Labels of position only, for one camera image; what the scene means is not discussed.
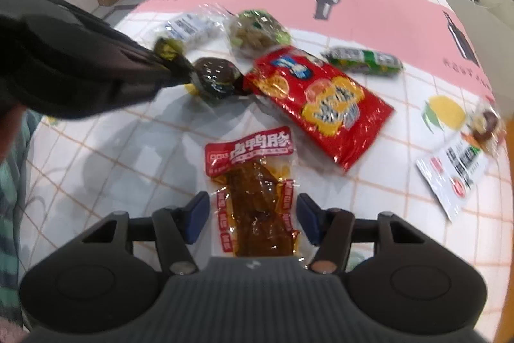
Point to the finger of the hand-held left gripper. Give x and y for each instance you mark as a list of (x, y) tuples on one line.
[(166, 71)]

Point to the small brown snack packet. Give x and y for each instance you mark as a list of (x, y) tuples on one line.
[(486, 124)]

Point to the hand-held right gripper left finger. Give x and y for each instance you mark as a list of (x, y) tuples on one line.
[(196, 215)]

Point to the clear bag of green-brown snack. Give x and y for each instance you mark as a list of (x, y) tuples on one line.
[(257, 31)]

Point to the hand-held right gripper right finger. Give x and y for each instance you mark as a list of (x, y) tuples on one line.
[(307, 216)]

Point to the white and blue snack packet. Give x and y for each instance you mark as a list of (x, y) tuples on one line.
[(188, 27)]

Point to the person's left forearm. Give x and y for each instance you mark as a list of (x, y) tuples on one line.
[(9, 130)]

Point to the red clear duck snack packet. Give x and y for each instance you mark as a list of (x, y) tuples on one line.
[(253, 198)]

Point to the dark braised egg packet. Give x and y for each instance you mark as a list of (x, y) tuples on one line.
[(213, 77)]

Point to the red snack bag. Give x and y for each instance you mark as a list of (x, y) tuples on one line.
[(321, 102)]

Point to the green sausage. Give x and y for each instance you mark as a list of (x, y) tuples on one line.
[(361, 59)]

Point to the person's striped green clothing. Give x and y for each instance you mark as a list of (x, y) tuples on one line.
[(12, 246)]

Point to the white breadstick snack packet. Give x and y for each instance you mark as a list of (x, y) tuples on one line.
[(453, 174)]

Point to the pink and white printed tablecloth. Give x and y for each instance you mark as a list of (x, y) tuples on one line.
[(120, 150)]

